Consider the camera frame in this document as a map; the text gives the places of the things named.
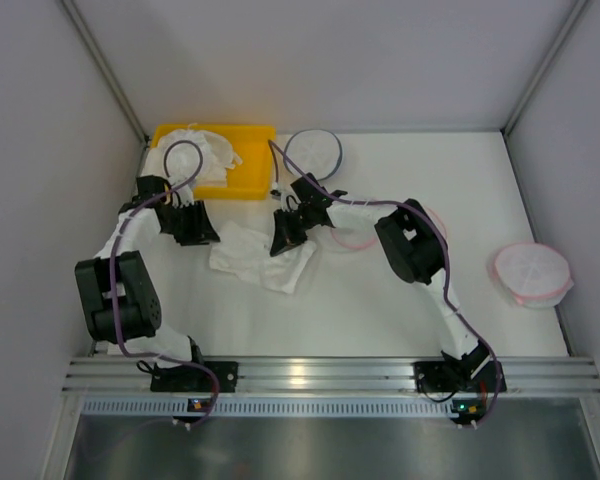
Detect pink-trimmed mesh laundry bag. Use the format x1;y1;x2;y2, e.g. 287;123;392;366
330;204;448;251

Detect white bra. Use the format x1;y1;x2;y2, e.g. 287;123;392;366
209;221;317;295

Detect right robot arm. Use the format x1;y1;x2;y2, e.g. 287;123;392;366
270;174;490;384

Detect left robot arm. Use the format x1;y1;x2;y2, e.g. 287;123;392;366
74;175;220;369

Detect blue-trimmed mesh laundry bag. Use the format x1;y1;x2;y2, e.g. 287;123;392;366
283;129;344;181

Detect pink-trimmed laundry bag at right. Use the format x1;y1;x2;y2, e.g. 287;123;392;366
488;242;574;309

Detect white bras in bin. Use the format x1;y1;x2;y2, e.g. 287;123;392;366
141;124;243;187

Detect yellow plastic bin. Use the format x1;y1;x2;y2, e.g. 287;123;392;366
150;123;276;201

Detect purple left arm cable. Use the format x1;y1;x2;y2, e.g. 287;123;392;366
107;141;221;430

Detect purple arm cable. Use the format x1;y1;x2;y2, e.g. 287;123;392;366
267;139;504;430
107;141;221;430

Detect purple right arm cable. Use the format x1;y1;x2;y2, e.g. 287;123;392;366
267;139;504;430

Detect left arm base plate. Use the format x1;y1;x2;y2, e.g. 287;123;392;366
149;361;239;393

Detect aluminium frame rail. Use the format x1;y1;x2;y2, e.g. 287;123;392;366
62;355;600;398

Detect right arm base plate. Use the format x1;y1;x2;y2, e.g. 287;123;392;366
413;357;506;394

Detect slotted cable duct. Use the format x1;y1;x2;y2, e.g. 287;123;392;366
82;396;481;419

